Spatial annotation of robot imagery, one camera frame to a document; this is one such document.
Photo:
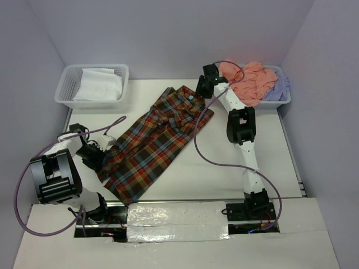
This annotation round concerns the white plastic basket right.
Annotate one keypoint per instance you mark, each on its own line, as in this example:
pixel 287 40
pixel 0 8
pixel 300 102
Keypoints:
pixel 275 101

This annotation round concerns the plaid flannel long sleeve shirt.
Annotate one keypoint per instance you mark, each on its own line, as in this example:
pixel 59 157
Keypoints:
pixel 139 157

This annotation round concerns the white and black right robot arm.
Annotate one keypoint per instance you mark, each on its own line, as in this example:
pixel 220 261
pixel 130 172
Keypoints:
pixel 241 132

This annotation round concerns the white plastic basket left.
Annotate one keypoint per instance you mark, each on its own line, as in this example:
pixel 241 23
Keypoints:
pixel 70 81

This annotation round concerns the white folded cloth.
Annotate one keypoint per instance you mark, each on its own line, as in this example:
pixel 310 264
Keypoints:
pixel 99 84

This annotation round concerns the white plastic basket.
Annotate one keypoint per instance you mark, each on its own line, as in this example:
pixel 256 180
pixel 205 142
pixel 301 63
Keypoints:
pixel 70 81
pixel 275 101

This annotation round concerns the silver foil tape panel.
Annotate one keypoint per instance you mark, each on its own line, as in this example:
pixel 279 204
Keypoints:
pixel 176 222

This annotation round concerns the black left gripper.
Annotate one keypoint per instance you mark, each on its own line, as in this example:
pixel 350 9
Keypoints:
pixel 96 164

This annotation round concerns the orange crumpled shirt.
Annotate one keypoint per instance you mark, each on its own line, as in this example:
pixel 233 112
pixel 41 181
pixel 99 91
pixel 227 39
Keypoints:
pixel 251 83

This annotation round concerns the lavender crumpled shirt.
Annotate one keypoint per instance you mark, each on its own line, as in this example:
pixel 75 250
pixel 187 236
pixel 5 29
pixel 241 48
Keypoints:
pixel 281 89

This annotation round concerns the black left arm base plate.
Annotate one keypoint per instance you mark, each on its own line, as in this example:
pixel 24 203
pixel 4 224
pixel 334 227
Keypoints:
pixel 112 225

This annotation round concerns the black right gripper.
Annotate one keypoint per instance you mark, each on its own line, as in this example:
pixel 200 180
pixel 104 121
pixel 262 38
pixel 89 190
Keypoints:
pixel 199 89

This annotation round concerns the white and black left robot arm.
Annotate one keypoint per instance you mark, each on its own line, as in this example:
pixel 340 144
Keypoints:
pixel 57 180

